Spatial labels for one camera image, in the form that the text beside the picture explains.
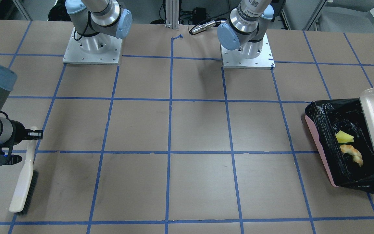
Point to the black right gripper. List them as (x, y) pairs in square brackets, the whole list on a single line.
[(18, 134)]

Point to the beige hand brush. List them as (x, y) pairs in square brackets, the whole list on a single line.
[(26, 183)]

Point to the yellow green sponge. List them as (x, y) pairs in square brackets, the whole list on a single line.
[(343, 137)]

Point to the croissant pastry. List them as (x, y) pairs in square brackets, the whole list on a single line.
[(354, 153)]

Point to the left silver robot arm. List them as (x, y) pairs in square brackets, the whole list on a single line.
[(247, 23)]

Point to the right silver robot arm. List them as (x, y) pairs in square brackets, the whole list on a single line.
[(99, 28)]

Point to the bin with black bag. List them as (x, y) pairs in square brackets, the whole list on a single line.
[(327, 118)]

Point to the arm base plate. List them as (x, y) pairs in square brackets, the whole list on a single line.
[(249, 56), (101, 49)]

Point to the aluminium frame post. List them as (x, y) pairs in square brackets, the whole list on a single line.
[(172, 14)]

